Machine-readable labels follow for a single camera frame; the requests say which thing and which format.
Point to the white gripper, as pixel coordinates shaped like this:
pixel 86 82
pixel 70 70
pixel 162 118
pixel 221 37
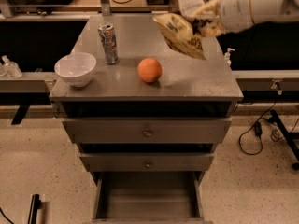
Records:
pixel 235 11

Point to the brown chip bag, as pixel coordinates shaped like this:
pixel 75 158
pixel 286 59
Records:
pixel 178 31

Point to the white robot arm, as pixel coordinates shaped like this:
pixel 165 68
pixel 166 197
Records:
pixel 217 17

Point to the grey drawer cabinet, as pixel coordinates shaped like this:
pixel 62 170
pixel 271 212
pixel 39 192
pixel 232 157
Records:
pixel 188 88

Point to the top drawer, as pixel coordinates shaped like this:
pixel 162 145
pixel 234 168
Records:
pixel 146 131

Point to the middle drawer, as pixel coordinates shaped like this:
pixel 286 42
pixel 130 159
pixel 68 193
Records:
pixel 146 162

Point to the open bottom drawer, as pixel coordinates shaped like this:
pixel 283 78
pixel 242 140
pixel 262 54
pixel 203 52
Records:
pixel 148 198

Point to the orange fruit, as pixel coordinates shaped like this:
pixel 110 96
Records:
pixel 149 70

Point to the silver soda can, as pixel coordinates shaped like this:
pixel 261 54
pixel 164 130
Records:
pixel 108 39

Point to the black stand leg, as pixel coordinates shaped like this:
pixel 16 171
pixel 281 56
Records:
pixel 290 137

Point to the white bowl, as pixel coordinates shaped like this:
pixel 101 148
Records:
pixel 76 69

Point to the clear sanitizer bottle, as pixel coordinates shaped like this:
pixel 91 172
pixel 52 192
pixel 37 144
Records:
pixel 11 68

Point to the black bar on floor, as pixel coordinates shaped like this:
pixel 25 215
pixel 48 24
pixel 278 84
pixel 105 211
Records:
pixel 34 206

